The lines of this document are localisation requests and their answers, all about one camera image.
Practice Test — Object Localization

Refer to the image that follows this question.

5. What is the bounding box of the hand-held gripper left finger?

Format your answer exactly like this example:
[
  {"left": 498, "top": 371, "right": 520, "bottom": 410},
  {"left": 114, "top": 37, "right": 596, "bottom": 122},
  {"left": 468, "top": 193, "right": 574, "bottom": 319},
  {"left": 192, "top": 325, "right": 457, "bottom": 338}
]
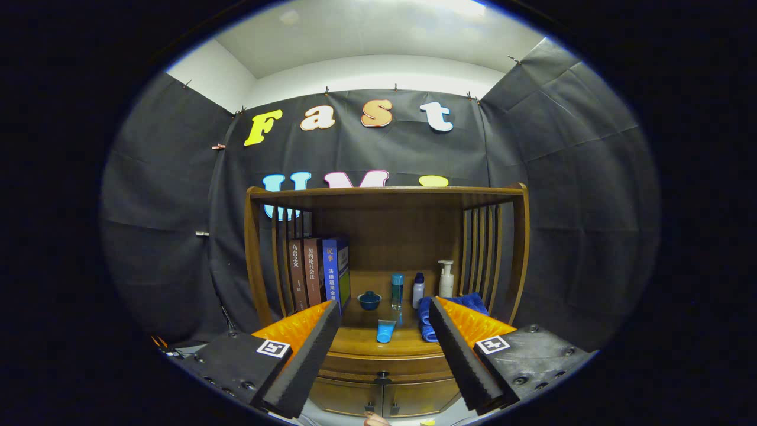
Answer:
[{"left": 161, "top": 300, "right": 342, "bottom": 421}]

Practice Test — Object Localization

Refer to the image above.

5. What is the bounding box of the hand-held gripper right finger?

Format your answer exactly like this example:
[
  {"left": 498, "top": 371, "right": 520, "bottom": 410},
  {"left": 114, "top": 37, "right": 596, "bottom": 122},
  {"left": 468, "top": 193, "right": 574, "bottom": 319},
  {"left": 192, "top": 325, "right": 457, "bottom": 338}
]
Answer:
[{"left": 428, "top": 297, "right": 597, "bottom": 416}]

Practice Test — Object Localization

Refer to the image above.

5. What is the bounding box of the wooden drawer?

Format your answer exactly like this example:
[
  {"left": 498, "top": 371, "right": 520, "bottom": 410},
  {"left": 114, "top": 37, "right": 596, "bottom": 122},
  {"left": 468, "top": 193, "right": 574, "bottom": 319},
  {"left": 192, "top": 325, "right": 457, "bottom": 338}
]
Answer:
[{"left": 316, "top": 352, "right": 456, "bottom": 385}]

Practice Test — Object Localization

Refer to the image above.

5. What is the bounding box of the wooden cabinet door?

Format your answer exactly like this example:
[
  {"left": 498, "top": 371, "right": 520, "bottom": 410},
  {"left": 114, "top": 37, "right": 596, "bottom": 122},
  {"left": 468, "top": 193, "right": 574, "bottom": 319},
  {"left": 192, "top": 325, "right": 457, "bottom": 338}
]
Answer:
[
  {"left": 383, "top": 379, "right": 462, "bottom": 417},
  {"left": 309, "top": 379, "right": 384, "bottom": 417}
]

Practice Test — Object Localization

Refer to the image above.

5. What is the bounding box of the wooden countertop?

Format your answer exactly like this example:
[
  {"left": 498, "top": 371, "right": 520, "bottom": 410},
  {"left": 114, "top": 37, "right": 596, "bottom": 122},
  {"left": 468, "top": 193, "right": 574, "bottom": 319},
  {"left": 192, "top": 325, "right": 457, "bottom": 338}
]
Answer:
[{"left": 284, "top": 271, "right": 497, "bottom": 357}]

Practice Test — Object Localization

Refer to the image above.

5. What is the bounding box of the wooden cabinet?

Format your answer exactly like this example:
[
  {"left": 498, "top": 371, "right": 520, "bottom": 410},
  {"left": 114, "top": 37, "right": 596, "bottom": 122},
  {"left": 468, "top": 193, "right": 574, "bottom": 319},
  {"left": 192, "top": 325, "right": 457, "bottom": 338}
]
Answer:
[{"left": 244, "top": 183, "right": 531, "bottom": 418}]

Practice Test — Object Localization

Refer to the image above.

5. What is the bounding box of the blue folded towel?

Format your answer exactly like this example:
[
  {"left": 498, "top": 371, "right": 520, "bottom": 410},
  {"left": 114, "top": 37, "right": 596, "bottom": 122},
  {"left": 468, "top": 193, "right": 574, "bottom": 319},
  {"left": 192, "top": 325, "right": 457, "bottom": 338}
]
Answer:
[{"left": 418, "top": 292, "right": 490, "bottom": 343}]

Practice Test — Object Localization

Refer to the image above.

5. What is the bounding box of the white pump bottle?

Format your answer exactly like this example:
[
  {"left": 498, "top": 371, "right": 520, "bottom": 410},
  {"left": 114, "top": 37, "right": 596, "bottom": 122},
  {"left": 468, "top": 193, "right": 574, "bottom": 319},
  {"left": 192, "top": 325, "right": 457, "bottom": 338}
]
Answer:
[{"left": 438, "top": 260, "right": 455, "bottom": 298}]

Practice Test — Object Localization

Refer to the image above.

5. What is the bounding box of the dark brown book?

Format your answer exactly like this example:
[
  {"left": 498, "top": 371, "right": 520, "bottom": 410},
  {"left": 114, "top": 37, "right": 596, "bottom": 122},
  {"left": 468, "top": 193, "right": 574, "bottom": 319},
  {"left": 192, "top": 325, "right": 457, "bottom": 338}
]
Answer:
[{"left": 288, "top": 239, "right": 309, "bottom": 312}]

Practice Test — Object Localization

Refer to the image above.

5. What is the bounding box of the reddish brown book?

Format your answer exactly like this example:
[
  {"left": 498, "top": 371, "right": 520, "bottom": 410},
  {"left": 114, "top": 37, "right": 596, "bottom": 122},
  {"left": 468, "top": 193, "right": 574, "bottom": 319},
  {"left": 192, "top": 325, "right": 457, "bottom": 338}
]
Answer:
[{"left": 303, "top": 238, "right": 325, "bottom": 307}]

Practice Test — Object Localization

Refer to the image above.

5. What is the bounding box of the blue book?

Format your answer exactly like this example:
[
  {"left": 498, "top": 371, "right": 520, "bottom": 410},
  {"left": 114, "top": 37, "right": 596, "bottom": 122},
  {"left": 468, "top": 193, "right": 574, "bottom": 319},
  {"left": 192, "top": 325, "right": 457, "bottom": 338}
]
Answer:
[{"left": 322, "top": 237, "right": 351, "bottom": 314}]

